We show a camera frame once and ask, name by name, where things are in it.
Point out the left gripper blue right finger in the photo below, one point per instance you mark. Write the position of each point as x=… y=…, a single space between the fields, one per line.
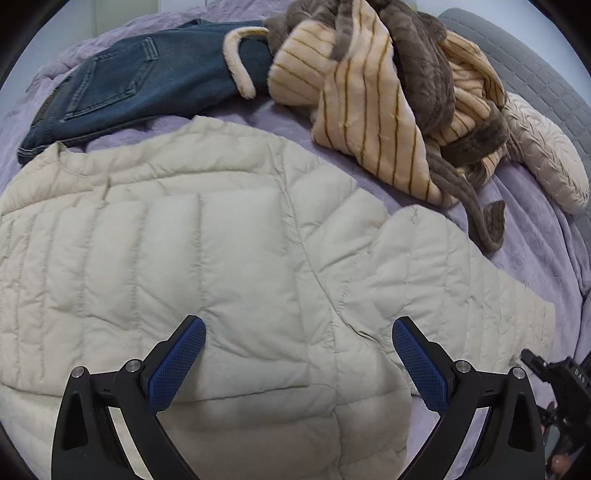
x=431 y=369

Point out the cream quilted down jacket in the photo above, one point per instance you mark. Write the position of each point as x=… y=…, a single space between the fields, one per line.
x=297 y=272

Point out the grey quilted headboard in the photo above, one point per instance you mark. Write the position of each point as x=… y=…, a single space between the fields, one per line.
x=527 y=74

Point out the brown striped plush robe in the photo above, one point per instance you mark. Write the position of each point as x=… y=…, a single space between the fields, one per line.
x=417 y=105

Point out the folded blue denim jeans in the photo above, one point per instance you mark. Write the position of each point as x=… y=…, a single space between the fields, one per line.
x=175 y=72

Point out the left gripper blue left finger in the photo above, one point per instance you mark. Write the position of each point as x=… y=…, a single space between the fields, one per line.
x=152 y=383

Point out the purple textured bed blanket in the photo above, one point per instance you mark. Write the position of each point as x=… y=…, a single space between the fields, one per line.
x=544 y=248

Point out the person's right hand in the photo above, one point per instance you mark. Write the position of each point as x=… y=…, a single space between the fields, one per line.
x=557 y=463

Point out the round cream pleated cushion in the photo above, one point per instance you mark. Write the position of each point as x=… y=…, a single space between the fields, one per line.
x=549 y=154

